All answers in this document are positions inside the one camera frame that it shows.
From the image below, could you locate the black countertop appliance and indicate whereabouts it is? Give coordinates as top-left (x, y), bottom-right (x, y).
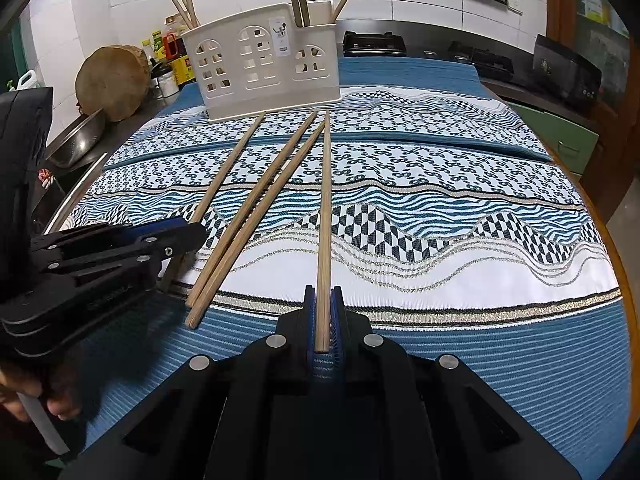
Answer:
top-left (532, 34), bottom-right (604, 109)

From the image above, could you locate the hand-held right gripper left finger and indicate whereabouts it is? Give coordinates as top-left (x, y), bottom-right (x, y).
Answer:
top-left (60, 285), bottom-right (318, 480)

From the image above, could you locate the green cabinet drawer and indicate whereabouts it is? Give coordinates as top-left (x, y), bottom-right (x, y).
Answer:
top-left (500, 99), bottom-right (601, 182)

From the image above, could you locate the cluster of condiment bottles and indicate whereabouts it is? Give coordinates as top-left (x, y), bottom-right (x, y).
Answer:
top-left (141, 15), bottom-right (199, 99)

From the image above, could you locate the round wooden cutting board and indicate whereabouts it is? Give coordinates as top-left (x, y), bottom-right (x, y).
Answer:
top-left (75, 46), bottom-right (152, 122)

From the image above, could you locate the wooden glass-door cabinet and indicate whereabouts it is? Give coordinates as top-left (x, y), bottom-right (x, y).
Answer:
top-left (545, 0), bottom-right (640, 241)

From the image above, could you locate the black gas stove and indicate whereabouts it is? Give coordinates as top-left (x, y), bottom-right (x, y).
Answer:
top-left (342, 31), bottom-right (516, 84)

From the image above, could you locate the steel colander bowl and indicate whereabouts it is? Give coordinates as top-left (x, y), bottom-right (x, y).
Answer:
top-left (46, 109), bottom-right (109, 169)

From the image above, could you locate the person's left hand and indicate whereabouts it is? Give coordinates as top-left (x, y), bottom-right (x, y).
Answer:
top-left (0, 355), bottom-right (83, 422)

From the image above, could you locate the white plastic utensil holder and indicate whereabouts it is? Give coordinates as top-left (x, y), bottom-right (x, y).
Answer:
top-left (181, 2), bottom-right (341, 122)

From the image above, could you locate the grey strap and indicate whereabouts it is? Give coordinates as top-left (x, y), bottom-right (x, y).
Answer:
top-left (19, 392), bottom-right (69, 454)

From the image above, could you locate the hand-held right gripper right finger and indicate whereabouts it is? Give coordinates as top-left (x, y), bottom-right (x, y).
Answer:
top-left (331, 286), bottom-right (581, 480)

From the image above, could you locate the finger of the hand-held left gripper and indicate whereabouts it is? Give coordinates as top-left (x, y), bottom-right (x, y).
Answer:
top-left (31, 217), bottom-right (188, 256)
top-left (47, 223), bottom-right (208, 276)

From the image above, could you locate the blue patterned woven placemat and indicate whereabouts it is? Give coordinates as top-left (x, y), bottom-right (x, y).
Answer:
top-left (45, 140), bottom-right (626, 480)
top-left (102, 55), bottom-right (554, 172)

